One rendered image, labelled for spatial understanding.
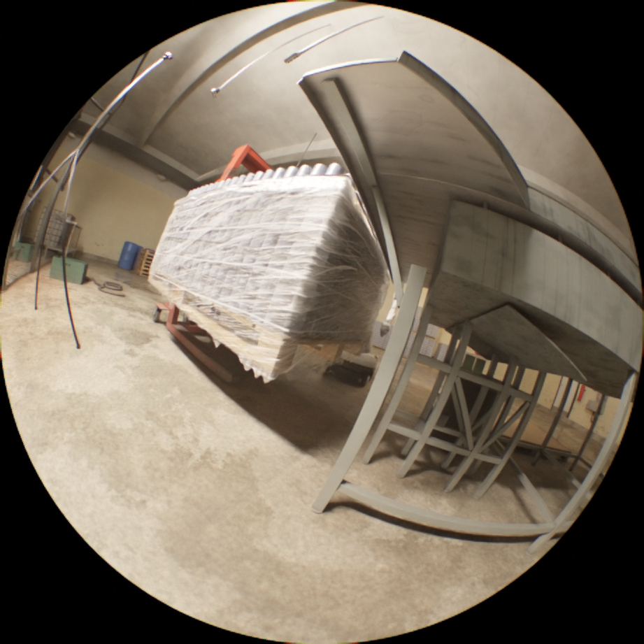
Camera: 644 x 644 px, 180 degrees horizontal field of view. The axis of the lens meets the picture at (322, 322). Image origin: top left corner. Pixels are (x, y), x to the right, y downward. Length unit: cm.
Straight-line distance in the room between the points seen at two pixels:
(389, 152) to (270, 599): 111
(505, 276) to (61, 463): 130
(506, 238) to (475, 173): 18
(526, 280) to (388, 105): 50
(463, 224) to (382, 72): 40
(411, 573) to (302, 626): 36
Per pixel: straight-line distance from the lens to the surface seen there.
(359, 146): 57
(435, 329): 802
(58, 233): 797
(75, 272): 357
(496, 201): 67
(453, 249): 54
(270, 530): 71
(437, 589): 84
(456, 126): 52
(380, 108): 52
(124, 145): 915
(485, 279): 53
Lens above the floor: 62
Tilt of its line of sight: 2 degrees down
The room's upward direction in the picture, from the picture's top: 19 degrees clockwise
